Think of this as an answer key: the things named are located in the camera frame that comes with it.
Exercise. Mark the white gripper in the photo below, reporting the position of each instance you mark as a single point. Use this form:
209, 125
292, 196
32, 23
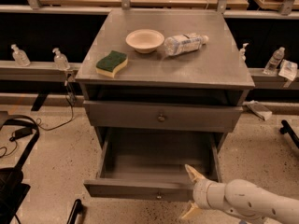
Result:
202, 192

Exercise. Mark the grey drawer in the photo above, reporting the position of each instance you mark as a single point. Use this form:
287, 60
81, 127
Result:
150, 164
202, 118

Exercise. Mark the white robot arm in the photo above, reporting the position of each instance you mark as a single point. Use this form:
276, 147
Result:
241, 199

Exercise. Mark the grey top drawer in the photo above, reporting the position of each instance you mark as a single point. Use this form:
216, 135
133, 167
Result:
202, 118

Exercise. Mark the grey wooden drawer cabinet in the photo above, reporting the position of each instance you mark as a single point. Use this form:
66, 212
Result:
213, 75

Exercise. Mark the grey box on floor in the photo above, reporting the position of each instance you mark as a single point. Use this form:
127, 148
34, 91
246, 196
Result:
259, 110

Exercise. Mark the black stand leg right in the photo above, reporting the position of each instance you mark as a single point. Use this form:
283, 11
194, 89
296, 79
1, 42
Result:
286, 128

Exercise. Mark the black stand leg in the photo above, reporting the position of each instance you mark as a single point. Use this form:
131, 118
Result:
286, 128
76, 214

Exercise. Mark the black stand leg bottom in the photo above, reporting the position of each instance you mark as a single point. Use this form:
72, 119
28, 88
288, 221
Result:
76, 214

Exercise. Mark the small white pump bottle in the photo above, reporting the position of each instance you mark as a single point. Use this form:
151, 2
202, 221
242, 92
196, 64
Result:
243, 51

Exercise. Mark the upright clear water bottle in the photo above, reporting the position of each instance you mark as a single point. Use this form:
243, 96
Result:
274, 61

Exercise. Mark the clear plastic water bottle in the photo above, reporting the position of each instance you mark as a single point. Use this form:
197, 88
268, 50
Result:
179, 44

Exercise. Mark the green yellow sponge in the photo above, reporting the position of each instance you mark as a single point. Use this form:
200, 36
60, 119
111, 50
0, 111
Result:
110, 65

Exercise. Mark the white plastic packet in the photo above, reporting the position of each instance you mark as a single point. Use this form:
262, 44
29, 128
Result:
288, 70

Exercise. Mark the white paper bowl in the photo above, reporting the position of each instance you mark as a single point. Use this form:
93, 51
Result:
145, 40

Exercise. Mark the black power adapter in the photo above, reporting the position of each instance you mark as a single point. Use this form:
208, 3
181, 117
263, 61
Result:
18, 134

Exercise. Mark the clear sanitizer bottle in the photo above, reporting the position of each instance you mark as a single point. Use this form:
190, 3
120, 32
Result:
20, 56
60, 60

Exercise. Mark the clear sanitizer bottle far left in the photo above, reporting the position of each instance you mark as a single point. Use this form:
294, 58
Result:
20, 56

